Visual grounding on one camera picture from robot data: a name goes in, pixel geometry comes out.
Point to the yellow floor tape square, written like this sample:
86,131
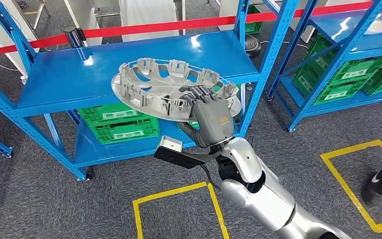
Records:
217,211
349,148

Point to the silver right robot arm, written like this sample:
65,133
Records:
260,198

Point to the person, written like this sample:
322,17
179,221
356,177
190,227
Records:
148,10

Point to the red barrier belt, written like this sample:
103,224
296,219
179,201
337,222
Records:
145,27

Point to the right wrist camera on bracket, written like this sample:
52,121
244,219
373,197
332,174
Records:
177,158

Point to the black round stanchion base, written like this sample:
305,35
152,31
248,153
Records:
253,46

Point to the person's black shoe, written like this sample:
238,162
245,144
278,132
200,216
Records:
375,186

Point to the grey plastic hubcap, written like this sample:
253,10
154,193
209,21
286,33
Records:
128,99

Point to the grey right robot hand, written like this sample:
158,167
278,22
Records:
214,122

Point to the black stanchion post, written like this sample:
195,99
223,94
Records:
72,38

